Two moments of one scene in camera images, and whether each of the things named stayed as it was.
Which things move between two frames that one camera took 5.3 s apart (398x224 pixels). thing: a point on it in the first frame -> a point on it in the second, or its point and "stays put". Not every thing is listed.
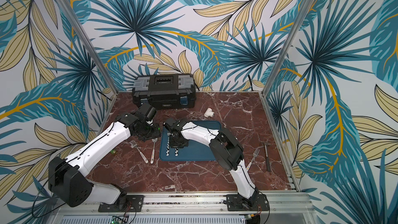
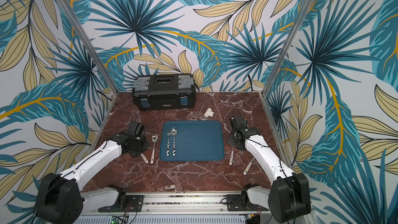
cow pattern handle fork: (167, 151) stays put
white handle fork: (254, 155) stays put
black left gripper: (156, 134) -> (146, 144)
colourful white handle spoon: (154, 140) stays put
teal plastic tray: (195, 152) stays put
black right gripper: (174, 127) -> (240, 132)
